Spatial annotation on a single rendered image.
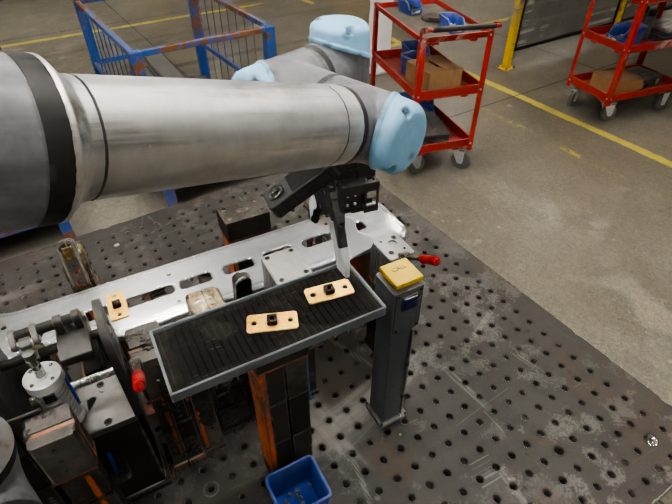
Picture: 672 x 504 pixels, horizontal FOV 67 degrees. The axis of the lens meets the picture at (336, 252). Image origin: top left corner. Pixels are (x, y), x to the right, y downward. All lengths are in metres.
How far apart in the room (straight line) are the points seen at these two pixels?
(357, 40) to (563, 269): 2.40
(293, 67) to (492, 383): 1.02
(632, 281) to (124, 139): 2.83
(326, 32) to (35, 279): 1.41
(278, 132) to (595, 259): 2.75
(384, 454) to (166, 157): 1.00
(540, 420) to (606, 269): 1.75
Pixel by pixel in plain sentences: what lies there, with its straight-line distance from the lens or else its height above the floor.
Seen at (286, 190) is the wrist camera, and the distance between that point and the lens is 0.73.
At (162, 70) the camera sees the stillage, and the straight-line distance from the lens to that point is 3.57.
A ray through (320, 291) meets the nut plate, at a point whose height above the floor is 1.16.
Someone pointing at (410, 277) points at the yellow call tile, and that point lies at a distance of 0.93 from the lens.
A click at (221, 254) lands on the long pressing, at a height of 1.00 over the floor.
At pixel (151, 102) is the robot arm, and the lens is 0.34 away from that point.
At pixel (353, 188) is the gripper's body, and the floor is 1.39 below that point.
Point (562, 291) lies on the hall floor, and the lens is 2.78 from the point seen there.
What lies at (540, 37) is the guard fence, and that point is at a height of 0.21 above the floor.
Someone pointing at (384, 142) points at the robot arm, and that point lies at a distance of 0.48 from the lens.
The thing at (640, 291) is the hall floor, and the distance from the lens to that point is 2.96.
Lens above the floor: 1.79
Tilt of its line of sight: 40 degrees down
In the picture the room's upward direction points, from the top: straight up
